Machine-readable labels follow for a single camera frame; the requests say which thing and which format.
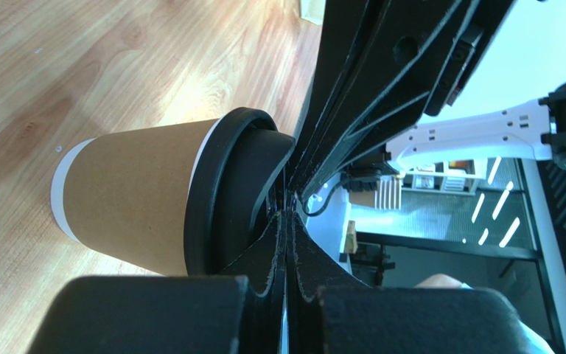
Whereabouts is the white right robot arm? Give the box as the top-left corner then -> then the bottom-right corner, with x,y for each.
288,1 -> 566,202

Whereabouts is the black plastic cup lid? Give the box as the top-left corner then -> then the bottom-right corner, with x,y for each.
184,107 -> 296,276

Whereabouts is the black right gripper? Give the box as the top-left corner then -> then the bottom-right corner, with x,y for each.
290,0 -> 514,202

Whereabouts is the brown paper coffee cup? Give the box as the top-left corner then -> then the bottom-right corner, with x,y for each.
50,119 -> 217,277

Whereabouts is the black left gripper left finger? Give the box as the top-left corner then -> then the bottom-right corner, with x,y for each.
29,214 -> 284,353

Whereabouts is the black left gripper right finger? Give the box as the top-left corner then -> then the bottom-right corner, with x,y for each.
285,212 -> 531,353

